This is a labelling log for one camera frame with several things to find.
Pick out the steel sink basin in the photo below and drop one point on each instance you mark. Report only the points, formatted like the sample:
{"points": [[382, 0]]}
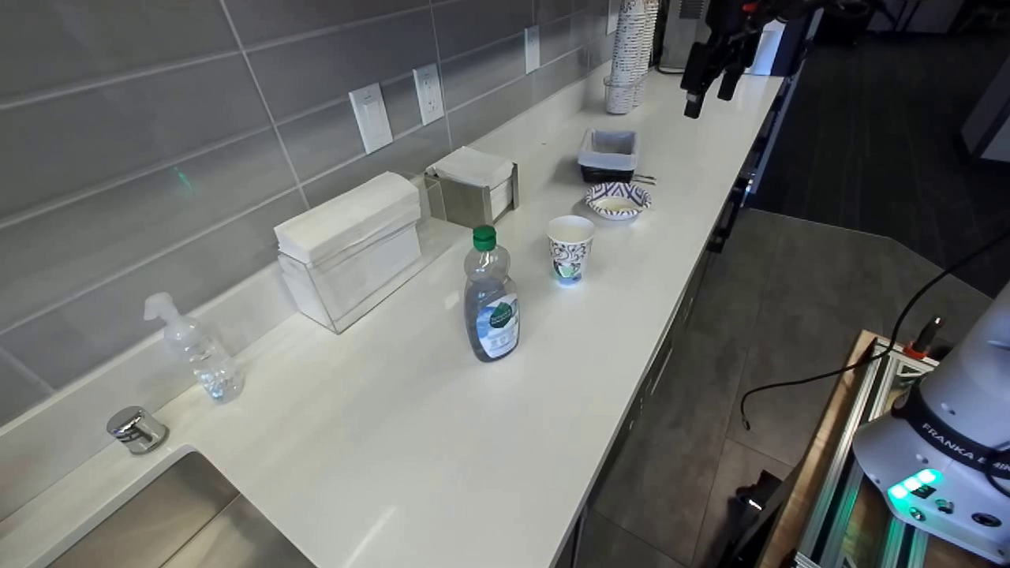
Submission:
{"points": [[177, 524]]}

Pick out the blue white patterned bowl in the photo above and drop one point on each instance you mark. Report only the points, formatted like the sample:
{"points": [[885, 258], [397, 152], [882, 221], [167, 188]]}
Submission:
{"points": [[632, 191]]}

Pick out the white wall outlet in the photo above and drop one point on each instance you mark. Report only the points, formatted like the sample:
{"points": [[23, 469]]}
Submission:
{"points": [[428, 92], [531, 49], [371, 114]]}

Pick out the grey napkin holder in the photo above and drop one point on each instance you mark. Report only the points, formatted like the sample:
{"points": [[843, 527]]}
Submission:
{"points": [[475, 184]]}

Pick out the black tray with white liner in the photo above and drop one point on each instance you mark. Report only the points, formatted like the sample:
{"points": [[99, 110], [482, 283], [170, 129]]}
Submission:
{"points": [[607, 156]]}

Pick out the patterned paper cup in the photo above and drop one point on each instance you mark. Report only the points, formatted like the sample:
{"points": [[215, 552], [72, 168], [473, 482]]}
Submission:
{"points": [[570, 253]]}

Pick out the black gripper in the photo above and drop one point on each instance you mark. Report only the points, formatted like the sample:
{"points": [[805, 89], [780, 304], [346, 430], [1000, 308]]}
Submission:
{"points": [[731, 34]]}

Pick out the red tipped black lever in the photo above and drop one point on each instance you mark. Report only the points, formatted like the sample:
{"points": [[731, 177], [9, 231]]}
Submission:
{"points": [[930, 332]]}

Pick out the clear paper towel dispenser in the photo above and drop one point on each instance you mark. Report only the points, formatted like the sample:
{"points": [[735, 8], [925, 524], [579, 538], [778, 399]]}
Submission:
{"points": [[353, 248]]}

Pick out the clear spray bottle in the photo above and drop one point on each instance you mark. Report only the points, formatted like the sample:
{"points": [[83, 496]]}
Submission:
{"points": [[207, 358]]}

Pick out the dish soap bottle green cap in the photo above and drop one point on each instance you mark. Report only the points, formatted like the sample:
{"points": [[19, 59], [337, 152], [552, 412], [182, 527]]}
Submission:
{"points": [[494, 304]]}

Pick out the tall stack of paper cups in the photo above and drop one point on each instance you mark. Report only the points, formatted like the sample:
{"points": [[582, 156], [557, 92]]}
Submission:
{"points": [[631, 59]]}

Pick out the aluminium wood robot stand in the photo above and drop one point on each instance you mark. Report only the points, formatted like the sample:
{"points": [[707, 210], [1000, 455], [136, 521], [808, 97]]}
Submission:
{"points": [[841, 442]]}

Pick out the chrome sink fixture cap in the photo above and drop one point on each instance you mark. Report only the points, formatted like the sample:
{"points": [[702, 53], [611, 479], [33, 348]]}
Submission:
{"points": [[136, 430]]}

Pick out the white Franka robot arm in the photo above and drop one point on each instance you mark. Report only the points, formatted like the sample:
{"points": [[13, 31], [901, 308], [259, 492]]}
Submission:
{"points": [[949, 442]]}

